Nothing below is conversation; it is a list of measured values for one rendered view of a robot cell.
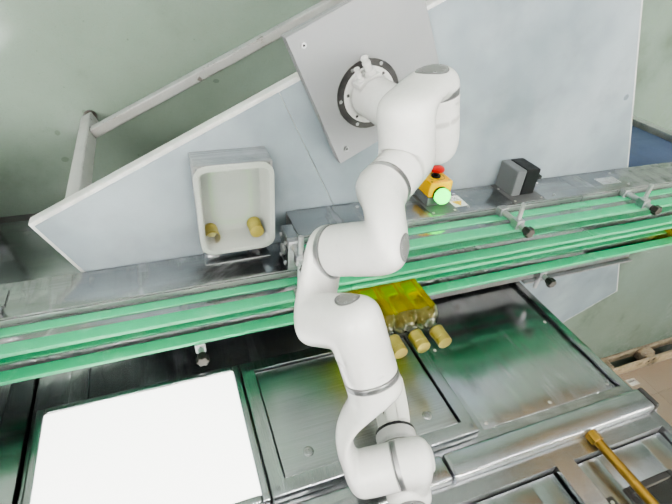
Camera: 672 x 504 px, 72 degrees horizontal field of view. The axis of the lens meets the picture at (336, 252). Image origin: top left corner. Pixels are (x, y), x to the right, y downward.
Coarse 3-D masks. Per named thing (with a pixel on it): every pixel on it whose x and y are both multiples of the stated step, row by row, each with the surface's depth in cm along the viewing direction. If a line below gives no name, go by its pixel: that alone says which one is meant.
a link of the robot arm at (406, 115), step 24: (432, 72) 77; (456, 72) 79; (384, 96) 73; (408, 96) 71; (432, 96) 71; (456, 96) 78; (384, 120) 71; (408, 120) 70; (432, 120) 71; (384, 144) 74; (408, 144) 72; (432, 144) 74; (408, 168) 72; (432, 168) 78
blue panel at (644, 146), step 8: (632, 128) 196; (632, 136) 188; (640, 136) 189; (648, 136) 190; (656, 136) 190; (632, 144) 181; (640, 144) 181; (648, 144) 182; (656, 144) 182; (664, 144) 183; (632, 152) 174; (640, 152) 174; (648, 152) 175; (656, 152) 175; (664, 152) 176; (632, 160) 167; (640, 160) 168; (648, 160) 168; (656, 160) 169; (664, 160) 169
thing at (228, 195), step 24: (216, 168) 96; (240, 168) 98; (264, 168) 104; (216, 192) 107; (240, 192) 110; (264, 192) 108; (216, 216) 111; (240, 216) 113; (264, 216) 112; (240, 240) 112; (264, 240) 113
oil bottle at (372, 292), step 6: (366, 288) 115; (372, 288) 115; (366, 294) 113; (372, 294) 113; (378, 294) 114; (378, 300) 112; (384, 300) 112; (384, 306) 110; (384, 312) 108; (390, 312) 109; (384, 318) 107; (390, 318) 107; (390, 324) 106
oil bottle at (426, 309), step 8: (408, 280) 119; (416, 280) 120; (408, 288) 117; (416, 288) 117; (408, 296) 114; (416, 296) 114; (424, 296) 114; (416, 304) 112; (424, 304) 112; (432, 304) 112; (424, 312) 110; (432, 312) 110; (424, 320) 110; (424, 328) 112
